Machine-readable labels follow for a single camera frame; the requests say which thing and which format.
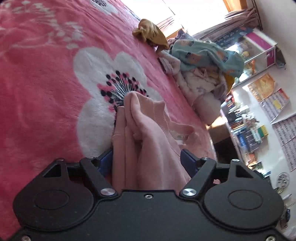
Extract pink sweatshirt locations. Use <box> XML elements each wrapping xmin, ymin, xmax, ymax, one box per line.
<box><xmin>111</xmin><ymin>90</ymin><xmax>220</xmax><ymax>194</ymax></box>

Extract cluttered desk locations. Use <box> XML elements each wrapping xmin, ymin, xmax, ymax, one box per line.
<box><xmin>206</xmin><ymin>92</ymin><xmax>290</xmax><ymax>200</ymax></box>

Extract white purple floral garment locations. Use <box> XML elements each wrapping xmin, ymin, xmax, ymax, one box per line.
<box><xmin>158</xmin><ymin>50</ymin><xmax>227</xmax><ymax>106</ymax></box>

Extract mustard yellow garment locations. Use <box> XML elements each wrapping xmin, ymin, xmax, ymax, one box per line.
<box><xmin>224</xmin><ymin>73</ymin><xmax>235</xmax><ymax>93</ymax></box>

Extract pink floral bed blanket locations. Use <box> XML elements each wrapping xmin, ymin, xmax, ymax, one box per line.
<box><xmin>1</xmin><ymin>1</ymin><xmax>216</xmax><ymax>240</ymax></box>

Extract teal printed pajama garment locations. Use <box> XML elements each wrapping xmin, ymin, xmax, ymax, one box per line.
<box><xmin>170</xmin><ymin>39</ymin><xmax>244</xmax><ymax>77</ymax></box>

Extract glass display cabinet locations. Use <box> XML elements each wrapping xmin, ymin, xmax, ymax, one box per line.
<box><xmin>216</xmin><ymin>27</ymin><xmax>278</xmax><ymax>86</ymax></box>

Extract small yellow brown garment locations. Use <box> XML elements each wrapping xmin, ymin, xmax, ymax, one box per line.
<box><xmin>132</xmin><ymin>19</ymin><xmax>169</xmax><ymax>53</ymax></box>

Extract wall calendar posters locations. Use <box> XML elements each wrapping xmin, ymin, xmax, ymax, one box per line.
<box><xmin>248</xmin><ymin>74</ymin><xmax>295</xmax><ymax>171</ymax></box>

